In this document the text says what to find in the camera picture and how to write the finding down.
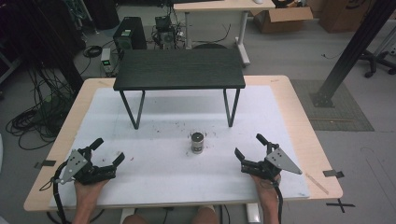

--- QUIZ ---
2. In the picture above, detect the person's right hand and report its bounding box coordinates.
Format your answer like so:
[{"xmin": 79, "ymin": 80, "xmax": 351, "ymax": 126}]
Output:
[{"xmin": 249, "ymin": 173, "xmax": 283, "ymax": 204}]

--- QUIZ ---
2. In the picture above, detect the black metal post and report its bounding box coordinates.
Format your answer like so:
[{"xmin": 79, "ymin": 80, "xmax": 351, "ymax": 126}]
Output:
[{"xmin": 309, "ymin": 0, "xmax": 396, "ymax": 109}]

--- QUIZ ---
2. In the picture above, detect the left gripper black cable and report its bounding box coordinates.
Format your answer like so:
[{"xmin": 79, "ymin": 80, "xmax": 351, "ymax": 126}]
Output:
[{"xmin": 38, "ymin": 161, "xmax": 68, "ymax": 224}]

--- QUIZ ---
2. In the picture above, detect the white table mat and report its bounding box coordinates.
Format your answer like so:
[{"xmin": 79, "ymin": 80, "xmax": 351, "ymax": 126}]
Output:
[{"xmin": 49, "ymin": 85, "xmax": 311, "ymax": 210}]

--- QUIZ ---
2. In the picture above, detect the white table leg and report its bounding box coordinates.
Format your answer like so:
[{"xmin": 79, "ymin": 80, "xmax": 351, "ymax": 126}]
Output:
[
  {"xmin": 119, "ymin": 207, "xmax": 136, "ymax": 224},
  {"xmin": 245, "ymin": 203, "xmax": 262, "ymax": 224}
]

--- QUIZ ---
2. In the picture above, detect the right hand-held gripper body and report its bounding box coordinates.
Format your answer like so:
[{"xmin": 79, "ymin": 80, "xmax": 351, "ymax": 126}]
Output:
[{"xmin": 240, "ymin": 146, "xmax": 304, "ymax": 182}]

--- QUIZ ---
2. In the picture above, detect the grey floor mat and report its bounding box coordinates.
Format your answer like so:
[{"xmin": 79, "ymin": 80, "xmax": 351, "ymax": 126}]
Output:
[{"xmin": 290, "ymin": 78, "xmax": 375, "ymax": 133}]

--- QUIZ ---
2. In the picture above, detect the black computer tower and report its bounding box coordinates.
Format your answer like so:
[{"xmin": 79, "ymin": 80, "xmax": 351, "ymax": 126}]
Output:
[{"xmin": 112, "ymin": 16, "xmax": 148, "ymax": 52}]

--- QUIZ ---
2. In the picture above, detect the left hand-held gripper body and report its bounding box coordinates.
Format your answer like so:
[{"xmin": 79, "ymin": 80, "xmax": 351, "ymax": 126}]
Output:
[{"xmin": 55, "ymin": 147, "xmax": 118, "ymax": 186}]

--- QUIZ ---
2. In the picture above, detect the white-legged wooden desk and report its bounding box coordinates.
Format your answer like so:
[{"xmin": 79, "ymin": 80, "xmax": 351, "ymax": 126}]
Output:
[{"xmin": 172, "ymin": 0, "xmax": 276, "ymax": 68}]

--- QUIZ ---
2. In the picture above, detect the light wooden table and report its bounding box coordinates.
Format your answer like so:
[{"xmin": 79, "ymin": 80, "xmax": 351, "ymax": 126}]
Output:
[{"xmin": 23, "ymin": 75, "xmax": 344, "ymax": 213}]

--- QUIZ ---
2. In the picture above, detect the black office chair base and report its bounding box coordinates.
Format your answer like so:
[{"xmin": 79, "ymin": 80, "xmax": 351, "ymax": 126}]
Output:
[{"xmin": 359, "ymin": 49, "xmax": 396, "ymax": 79}]

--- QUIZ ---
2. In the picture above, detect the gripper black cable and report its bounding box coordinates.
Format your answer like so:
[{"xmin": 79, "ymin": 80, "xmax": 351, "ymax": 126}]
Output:
[
  {"xmin": 38, "ymin": 161, "xmax": 68, "ymax": 224},
  {"xmin": 270, "ymin": 179, "xmax": 285, "ymax": 224}
]

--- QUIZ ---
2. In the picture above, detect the person's left hand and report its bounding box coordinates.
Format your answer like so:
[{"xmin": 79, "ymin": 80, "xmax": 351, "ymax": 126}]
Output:
[{"xmin": 73, "ymin": 178, "xmax": 110, "ymax": 207}]

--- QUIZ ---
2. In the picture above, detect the person's knee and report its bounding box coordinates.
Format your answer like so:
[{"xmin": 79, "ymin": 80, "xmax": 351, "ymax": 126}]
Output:
[
  {"xmin": 191, "ymin": 205, "xmax": 220, "ymax": 224},
  {"xmin": 121, "ymin": 214, "xmax": 151, "ymax": 224}
]

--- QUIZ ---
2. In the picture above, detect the black shelf with metal legs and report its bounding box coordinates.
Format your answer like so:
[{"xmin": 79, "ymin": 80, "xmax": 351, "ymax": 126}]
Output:
[{"xmin": 112, "ymin": 48, "xmax": 247, "ymax": 131}]

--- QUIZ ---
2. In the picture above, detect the grey power supply unit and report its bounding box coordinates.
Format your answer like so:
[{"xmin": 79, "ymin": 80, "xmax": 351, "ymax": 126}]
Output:
[{"xmin": 99, "ymin": 47, "xmax": 118, "ymax": 77}]

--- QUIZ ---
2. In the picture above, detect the black tape piece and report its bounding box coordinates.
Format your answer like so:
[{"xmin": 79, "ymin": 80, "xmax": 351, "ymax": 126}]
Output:
[
  {"xmin": 33, "ymin": 159, "xmax": 58, "ymax": 170},
  {"xmin": 322, "ymin": 169, "xmax": 346, "ymax": 179}
]

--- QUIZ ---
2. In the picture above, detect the coiled black cable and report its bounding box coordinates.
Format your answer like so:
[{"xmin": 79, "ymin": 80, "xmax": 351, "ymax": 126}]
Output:
[{"xmin": 82, "ymin": 45, "xmax": 104, "ymax": 59}]

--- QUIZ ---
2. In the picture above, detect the person's right knee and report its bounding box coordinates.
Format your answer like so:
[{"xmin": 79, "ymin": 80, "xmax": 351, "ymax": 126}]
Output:
[{"xmin": 191, "ymin": 205, "xmax": 220, "ymax": 224}]

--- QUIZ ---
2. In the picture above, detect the open computer with cables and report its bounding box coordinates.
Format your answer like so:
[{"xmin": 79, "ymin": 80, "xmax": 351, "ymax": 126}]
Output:
[{"xmin": 151, "ymin": 15, "xmax": 179, "ymax": 50}]

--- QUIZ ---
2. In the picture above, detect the open cardboard box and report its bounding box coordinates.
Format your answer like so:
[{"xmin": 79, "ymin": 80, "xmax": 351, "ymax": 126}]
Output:
[{"xmin": 252, "ymin": 6, "xmax": 315, "ymax": 35}]

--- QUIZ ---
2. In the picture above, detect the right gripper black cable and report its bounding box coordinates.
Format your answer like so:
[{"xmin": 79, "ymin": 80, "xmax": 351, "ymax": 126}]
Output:
[{"xmin": 270, "ymin": 179, "xmax": 285, "ymax": 224}]

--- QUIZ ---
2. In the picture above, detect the person's left knee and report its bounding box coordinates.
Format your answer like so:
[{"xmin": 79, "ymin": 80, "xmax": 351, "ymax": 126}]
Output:
[{"xmin": 121, "ymin": 214, "xmax": 151, "ymax": 224}]

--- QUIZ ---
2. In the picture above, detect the thin wooden stick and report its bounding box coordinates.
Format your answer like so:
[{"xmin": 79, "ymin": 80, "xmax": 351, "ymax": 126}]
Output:
[{"xmin": 304, "ymin": 172, "xmax": 330, "ymax": 196}]

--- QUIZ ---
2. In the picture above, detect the tangle of black cables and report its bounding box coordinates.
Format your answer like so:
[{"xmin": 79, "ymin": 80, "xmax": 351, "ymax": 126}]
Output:
[{"xmin": 5, "ymin": 66, "xmax": 79, "ymax": 151}]

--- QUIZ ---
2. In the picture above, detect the black curtain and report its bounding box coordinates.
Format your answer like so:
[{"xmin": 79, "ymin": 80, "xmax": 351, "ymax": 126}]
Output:
[{"xmin": 0, "ymin": 0, "xmax": 86, "ymax": 95}]

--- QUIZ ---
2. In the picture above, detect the tall cardboard box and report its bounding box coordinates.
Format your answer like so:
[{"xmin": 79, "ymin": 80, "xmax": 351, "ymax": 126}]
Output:
[{"xmin": 318, "ymin": 0, "xmax": 375, "ymax": 34}]

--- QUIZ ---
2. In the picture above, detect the small metal can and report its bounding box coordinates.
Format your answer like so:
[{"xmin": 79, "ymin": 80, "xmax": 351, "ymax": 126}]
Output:
[{"xmin": 190, "ymin": 131, "xmax": 205, "ymax": 155}]

